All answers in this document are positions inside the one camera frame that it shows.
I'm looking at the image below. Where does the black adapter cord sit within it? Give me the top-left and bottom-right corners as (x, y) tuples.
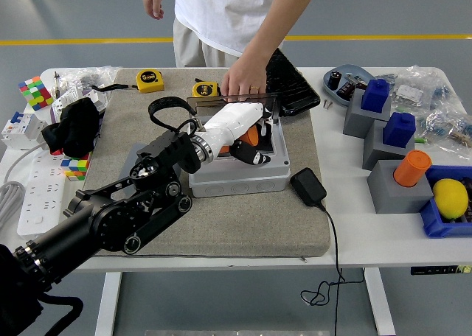
(300, 201), (366, 336)

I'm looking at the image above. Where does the glossy black plastic tray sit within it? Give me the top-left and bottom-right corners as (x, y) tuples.
(265, 48), (322, 118)

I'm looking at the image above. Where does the white table leg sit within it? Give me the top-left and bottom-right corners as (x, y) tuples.
(94, 272), (122, 336)
(364, 267), (396, 336)

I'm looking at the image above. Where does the yellow tape measure with strap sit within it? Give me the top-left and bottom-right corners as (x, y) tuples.
(91, 69), (166, 94)

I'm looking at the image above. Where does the black power adapter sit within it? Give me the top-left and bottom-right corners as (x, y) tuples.
(290, 167), (328, 207)

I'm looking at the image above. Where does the white circuit breaker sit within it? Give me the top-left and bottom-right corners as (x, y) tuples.
(1, 111), (49, 151)

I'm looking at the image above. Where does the blue plastic bin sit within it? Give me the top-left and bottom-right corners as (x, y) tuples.
(419, 165), (472, 239)

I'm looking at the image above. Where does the small colourful puzzle cube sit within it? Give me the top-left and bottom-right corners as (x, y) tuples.
(60, 153), (91, 182)

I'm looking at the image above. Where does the dark capacitors pile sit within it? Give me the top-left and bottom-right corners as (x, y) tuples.
(459, 177), (472, 223)

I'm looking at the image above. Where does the grey cube holder round hole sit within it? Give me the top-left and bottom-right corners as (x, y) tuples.
(367, 159), (435, 215)
(118, 143), (191, 189)

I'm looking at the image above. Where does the smoky transparent box lid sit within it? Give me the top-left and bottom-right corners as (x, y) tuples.
(186, 91), (278, 126)

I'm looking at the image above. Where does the grey plastic junction box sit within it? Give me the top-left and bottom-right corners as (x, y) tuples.
(187, 118), (291, 199)

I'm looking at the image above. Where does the person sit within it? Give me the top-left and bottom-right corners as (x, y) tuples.
(173, 0), (320, 69)

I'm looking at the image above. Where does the yellow lemon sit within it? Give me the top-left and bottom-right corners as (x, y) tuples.
(431, 178), (469, 220)

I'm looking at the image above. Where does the dark red capacitor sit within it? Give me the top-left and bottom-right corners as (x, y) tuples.
(336, 81), (355, 100)

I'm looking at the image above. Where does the clear bag of components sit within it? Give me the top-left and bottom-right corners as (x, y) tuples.
(415, 107), (472, 161)
(375, 66), (455, 113)

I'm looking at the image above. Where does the black cloth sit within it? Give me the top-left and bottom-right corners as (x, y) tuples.
(41, 97), (101, 158)

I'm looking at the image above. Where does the large colourful puzzle cube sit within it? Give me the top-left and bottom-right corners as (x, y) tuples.
(18, 76), (55, 111)

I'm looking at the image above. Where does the blue plastic block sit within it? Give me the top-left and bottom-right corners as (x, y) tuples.
(382, 111), (417, 148)
(360, 78), (391, 113)

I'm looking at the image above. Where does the clear bag of parts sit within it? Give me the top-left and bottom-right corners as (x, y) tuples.
(58, 66), (121, 94)

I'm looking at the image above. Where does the orange cylinder battery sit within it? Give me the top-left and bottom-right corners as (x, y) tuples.
(392, 150), (432, 187)
(238, 125), (260, 148)

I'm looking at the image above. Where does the grey-brown mat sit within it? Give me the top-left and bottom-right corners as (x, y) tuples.
(83, 67), (332, 258)

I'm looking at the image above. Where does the white purple cardboard box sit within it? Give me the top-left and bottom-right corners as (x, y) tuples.
(50, 85), (111, 125)

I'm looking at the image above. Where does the yellow round tape measure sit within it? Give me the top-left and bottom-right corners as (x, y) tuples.
(192, 80), (223, 98)

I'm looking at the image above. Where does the black table control panel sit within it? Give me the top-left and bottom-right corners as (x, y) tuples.
(410, 265), (472, 276)

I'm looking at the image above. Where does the person's left hand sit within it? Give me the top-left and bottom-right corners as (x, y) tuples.
(220, 55), (269, 103)

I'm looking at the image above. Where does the blue-grey oval dish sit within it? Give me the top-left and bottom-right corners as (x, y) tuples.
(322, 63), (373, 108)

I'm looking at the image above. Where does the white power strip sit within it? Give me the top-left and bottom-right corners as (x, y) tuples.
(16, 150), (71, 237)

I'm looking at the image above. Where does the person's right hand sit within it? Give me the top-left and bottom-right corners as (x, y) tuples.
(142, 0), (165, 20)

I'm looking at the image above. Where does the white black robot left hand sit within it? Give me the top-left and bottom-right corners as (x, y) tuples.
(198, 102), (276, 167)

